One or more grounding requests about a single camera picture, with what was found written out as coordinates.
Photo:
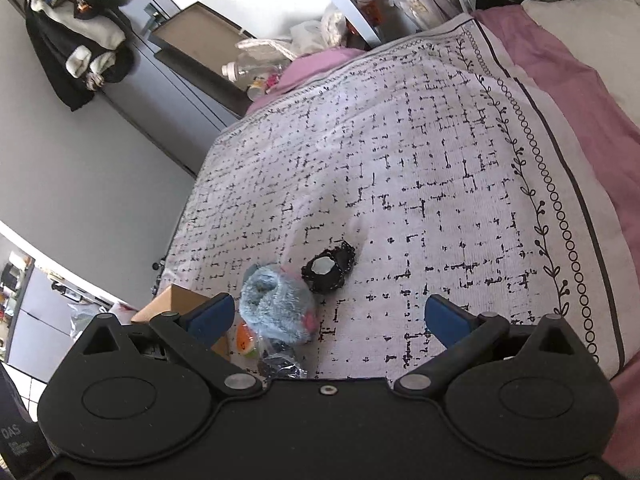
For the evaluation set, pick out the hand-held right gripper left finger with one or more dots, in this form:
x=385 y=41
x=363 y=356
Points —
x=212 y=317

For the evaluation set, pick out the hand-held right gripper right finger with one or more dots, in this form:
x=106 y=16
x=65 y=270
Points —
x=445 y=322

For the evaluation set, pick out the cardboard box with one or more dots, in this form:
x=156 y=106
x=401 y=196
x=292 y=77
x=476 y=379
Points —
x=165 y=305

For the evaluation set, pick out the light blue plush toy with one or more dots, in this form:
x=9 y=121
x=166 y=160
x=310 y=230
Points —
x=275 y=305

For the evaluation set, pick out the dark peach-print pouch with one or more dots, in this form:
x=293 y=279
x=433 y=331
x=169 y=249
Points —
x=280 y=366

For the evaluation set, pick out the black lace fabric item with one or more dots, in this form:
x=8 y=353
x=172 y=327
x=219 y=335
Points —
x=325 y=272

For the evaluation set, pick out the bed with patterned cover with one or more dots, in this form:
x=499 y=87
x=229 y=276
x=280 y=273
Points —
x=400 y=160

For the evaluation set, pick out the grey cabinet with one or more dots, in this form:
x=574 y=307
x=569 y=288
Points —
x=40 y=315

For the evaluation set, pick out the grey door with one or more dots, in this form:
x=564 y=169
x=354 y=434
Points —
x=165 y=95

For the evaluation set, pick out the black printed bag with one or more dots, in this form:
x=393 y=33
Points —
x=15 y=435

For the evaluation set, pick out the small cup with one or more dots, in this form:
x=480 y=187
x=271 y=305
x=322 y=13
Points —
x=256 y=91

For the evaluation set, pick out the dark flat board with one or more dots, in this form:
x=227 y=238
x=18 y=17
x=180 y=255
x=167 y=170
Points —
x=200 y=80

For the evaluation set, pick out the clear plastic bottle white cap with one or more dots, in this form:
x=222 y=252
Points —
x=245 y=70

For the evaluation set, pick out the pink bed sheet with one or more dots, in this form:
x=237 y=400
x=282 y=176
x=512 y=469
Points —
x=550 y=70

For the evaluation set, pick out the black hanging garment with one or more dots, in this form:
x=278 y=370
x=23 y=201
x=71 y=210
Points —
x=55 y=80

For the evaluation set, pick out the white plastic bag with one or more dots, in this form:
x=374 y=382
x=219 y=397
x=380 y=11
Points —
x=307 y=35

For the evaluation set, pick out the white fleece hanging garment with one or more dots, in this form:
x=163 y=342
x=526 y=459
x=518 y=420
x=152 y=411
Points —
x=100 y=30

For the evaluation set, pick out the cream knitted bag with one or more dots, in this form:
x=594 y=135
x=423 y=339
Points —
x=334 y=22

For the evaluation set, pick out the white printed carton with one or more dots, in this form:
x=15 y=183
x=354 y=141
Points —
x=420 y=2

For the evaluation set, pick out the white duvet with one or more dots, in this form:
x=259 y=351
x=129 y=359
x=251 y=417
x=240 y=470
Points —
x=590 y=35

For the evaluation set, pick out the orange lidded jar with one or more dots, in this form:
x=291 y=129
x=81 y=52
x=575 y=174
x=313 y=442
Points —
x=367 y=6

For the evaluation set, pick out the brown board dark frame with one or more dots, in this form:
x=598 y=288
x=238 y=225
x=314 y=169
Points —
x=200 y=27

